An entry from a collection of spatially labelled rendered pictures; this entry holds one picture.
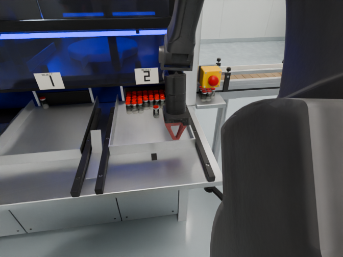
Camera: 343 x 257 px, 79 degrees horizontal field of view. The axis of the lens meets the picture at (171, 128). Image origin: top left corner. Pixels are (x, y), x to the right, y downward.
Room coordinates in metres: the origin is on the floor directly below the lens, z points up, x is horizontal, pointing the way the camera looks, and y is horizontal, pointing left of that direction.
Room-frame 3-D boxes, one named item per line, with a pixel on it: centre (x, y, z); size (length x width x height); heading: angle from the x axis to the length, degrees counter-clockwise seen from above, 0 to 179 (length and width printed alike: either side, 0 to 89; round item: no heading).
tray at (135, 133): (0.64, 0.08, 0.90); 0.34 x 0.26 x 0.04; 8
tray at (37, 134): (0.60, 0.42, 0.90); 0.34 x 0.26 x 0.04; 8
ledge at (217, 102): (0.84, -0.16, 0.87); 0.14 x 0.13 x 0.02; 8
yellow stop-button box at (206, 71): (0.79, -0.15, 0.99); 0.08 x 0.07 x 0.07; 8
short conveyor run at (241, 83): (0.97, -0.42, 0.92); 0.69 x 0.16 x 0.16; 98
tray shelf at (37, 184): (0.55, 0.24, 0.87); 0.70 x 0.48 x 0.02; 98
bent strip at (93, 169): (0.44, 0.22, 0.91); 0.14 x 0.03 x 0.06; 7
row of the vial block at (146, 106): (0.73, 0.09, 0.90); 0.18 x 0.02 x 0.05; 98
